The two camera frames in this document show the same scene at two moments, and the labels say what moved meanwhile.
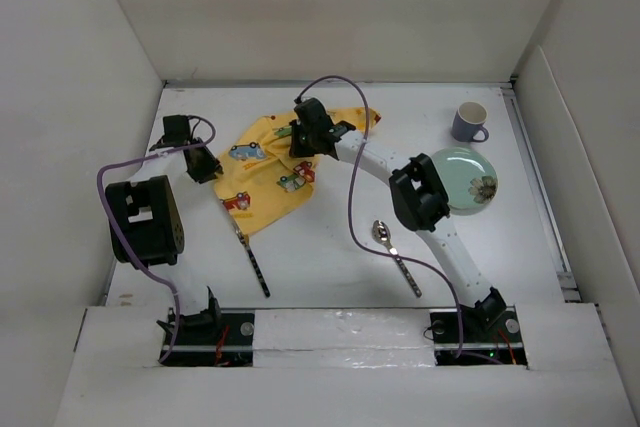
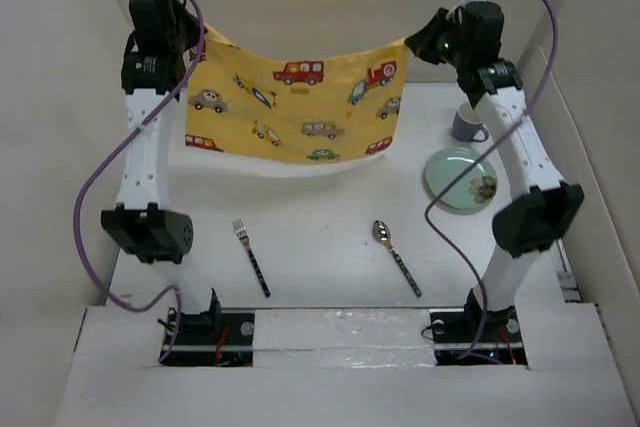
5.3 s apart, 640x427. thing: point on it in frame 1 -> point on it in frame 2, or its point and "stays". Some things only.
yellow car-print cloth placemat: [257, 180] -> [249, 106]
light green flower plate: [471, 182] stays
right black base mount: [489, 329] stays
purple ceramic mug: [469, 120] stays
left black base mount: [209, 338] stays
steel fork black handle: [243, 238] stays
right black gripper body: [302, 141] -> [456, 53]
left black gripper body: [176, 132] -> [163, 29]
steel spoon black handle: [381, 232] stays
